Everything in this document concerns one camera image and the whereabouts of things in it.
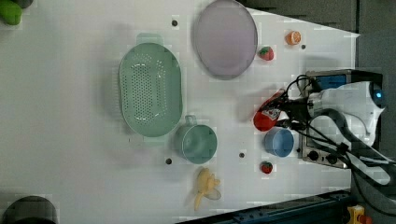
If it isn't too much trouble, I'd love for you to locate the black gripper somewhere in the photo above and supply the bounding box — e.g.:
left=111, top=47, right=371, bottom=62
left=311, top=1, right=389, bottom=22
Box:
left=262, top=91, right=310, bottom=131

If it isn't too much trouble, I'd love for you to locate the red ketchup bottle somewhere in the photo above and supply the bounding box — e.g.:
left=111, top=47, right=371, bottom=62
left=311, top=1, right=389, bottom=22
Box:
left=253, top=89, right=285, bottom=132

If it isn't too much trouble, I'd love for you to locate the grey round robot base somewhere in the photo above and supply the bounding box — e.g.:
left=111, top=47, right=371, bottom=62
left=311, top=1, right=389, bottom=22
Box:
left=1, top=196, right=59, bottom=224

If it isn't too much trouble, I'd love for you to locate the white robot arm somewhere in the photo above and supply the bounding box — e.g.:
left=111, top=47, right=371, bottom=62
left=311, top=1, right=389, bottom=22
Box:
left=253, top=81, right=395, bottom=189

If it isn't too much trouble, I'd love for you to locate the silver black toaster oven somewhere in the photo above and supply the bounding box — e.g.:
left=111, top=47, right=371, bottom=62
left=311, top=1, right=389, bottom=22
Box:
left=302, top=69, right=385, bottom=169

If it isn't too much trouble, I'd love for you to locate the blue plastic cup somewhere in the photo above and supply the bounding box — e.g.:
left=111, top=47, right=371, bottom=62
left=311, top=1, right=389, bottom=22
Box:
left=263, top=127, right=294, bottom=158

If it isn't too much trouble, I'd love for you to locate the red toy tomato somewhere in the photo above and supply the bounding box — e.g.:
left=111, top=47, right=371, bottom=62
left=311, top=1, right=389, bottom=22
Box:
left=261, top=161, right=273, bottom=175

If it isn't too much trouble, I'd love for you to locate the red toy strawberry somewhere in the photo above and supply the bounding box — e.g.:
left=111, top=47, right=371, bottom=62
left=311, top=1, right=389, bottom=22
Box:
left=258, top=47, right=275, bottom=61

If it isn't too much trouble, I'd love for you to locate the orange toy fruit half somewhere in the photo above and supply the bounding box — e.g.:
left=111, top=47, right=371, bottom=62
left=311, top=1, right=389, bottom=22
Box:
left=285, top=31, right=302, bottom=46

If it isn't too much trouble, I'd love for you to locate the lilac round plate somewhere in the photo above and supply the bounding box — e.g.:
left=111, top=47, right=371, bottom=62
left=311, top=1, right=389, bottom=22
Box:
left=193, top=0, right=258, bottom=79

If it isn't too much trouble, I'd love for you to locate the green plastic mug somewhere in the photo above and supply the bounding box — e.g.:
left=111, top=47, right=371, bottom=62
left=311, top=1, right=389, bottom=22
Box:
left=174, top=115, right=218, bottom=164

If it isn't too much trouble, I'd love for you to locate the yellow toy banana bunch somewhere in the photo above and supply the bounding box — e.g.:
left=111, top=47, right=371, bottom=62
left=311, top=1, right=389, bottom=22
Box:
left=194, top=168, right=221, bottom=211

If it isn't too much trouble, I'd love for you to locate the yellow emergency stop button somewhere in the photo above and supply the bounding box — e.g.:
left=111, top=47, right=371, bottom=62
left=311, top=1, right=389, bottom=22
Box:
left=347, top=205, right=373, bottom=224

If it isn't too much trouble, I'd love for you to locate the green oval colander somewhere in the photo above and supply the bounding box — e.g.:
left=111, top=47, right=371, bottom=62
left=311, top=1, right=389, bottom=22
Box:
left=119, top=33, right=183, bottom=140

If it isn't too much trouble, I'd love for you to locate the green toy pepper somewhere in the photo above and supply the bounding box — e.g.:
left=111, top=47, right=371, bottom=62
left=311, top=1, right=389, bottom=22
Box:
left=0, top=0, right=22, bottom=25

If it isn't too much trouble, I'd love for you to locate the black cable bundle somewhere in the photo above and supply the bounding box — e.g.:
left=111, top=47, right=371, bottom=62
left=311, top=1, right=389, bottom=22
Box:
left=285, top=74, right=396, bottom=217

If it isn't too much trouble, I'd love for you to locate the blue metal frame rail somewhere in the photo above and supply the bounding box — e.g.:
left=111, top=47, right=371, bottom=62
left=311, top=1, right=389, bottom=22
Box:
left=178, top=190, right=356, bottom=224

